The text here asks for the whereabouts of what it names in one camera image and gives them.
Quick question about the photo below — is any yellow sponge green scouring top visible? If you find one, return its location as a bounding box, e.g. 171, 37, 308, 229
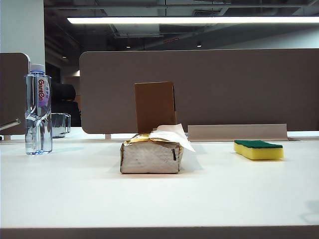
233, 139, 285, 161

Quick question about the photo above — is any clear water bottle purple label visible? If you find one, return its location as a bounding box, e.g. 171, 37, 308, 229
24, 64, 53, 156

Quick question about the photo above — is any wide brown cardboard box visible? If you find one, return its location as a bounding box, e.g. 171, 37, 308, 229
134, 81, 177, 133

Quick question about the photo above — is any white tissue sheet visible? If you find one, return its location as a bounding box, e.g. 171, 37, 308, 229
149, 123, 196, 152

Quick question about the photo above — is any long brown desk partition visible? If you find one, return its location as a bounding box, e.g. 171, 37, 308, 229
79, 48, 319, 134

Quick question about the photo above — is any black office chair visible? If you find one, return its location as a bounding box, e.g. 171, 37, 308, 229
49, 83, 82, 127

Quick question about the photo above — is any clear glass container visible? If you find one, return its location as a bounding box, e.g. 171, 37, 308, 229
51, 112, 72, 138

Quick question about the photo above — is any long ceiling light strip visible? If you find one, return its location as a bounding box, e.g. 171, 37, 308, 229
66, 16, 319, 25

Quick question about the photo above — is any silver metal lever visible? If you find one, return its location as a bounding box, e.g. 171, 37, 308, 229
0, 119, 21, 130

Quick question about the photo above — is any brown desk partition white edge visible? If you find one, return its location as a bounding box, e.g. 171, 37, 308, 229
0, 52, 31, 136

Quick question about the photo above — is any beige cable tray lid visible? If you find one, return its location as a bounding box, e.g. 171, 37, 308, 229
187, 123, 289, 142

